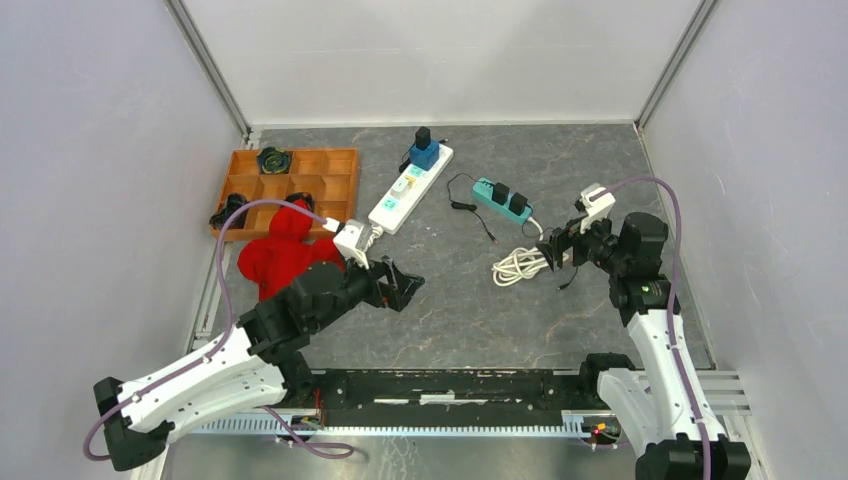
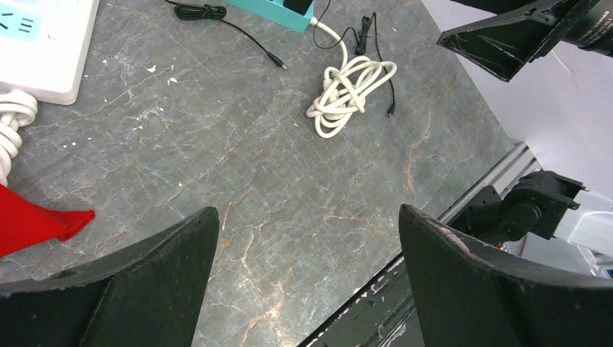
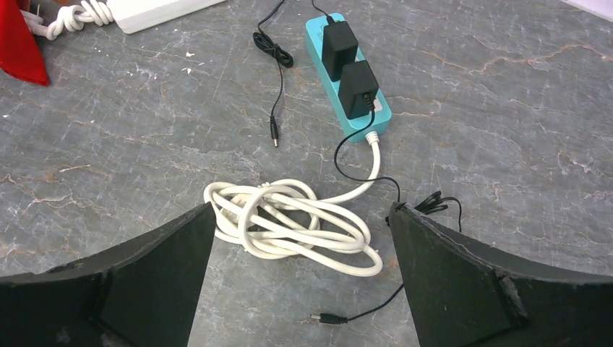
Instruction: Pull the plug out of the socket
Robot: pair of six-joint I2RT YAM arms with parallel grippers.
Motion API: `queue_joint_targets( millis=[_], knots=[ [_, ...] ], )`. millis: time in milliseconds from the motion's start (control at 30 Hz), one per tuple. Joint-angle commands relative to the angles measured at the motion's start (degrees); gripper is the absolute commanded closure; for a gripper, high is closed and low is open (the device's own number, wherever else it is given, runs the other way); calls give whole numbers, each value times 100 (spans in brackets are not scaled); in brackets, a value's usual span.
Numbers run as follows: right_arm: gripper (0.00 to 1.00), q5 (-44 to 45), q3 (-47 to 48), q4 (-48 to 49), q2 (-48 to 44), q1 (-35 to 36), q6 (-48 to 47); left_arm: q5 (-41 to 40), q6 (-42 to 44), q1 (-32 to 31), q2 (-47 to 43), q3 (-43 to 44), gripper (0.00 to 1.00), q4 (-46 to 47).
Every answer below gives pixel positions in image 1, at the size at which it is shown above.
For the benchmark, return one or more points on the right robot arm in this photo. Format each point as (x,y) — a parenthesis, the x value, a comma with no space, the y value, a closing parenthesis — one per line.
(668,421)

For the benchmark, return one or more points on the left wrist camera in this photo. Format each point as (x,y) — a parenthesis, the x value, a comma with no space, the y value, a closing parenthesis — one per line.
(353,240)

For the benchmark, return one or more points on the white power strip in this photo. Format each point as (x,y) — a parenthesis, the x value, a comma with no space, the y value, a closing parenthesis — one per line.
(398,203)

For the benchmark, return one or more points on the black item in tray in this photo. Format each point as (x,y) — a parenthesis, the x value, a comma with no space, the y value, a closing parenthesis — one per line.
(233,202)

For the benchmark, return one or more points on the red cloth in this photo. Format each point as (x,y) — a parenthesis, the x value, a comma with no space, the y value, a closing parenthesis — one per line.
(272,262)

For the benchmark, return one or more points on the teal power strip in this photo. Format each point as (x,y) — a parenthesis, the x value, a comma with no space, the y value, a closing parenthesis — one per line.
(481,191)

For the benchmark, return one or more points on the black plug adapter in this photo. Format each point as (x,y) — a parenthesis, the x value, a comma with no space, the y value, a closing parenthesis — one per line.
(517,204)
(500,193)

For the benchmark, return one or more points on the dark green coiled item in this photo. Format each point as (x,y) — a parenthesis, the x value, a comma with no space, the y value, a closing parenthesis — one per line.
(274,161)

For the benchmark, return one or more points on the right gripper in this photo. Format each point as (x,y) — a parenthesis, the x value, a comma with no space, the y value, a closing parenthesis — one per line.
(561,239)

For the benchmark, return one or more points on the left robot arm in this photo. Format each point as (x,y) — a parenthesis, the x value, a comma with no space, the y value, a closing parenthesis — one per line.
(255,363)

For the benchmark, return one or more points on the black charger plug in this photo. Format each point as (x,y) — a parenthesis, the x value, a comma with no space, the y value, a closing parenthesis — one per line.
(423,138)

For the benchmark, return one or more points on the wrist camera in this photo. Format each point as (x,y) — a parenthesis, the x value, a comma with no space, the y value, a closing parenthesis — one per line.
(594,203)
(353,240)

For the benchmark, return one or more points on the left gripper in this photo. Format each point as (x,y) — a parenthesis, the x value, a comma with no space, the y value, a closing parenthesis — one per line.
(406,284)

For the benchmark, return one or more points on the orange compartment tray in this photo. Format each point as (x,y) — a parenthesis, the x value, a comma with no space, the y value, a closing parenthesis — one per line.
(329,175)

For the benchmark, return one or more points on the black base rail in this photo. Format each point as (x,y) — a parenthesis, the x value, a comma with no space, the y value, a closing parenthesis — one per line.
(445,398)

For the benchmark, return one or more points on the blue cube adapter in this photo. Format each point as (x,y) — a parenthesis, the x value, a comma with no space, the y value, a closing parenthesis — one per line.
(424,158)

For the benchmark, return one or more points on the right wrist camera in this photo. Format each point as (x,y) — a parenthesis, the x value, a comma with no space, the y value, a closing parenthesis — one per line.
(594,203)

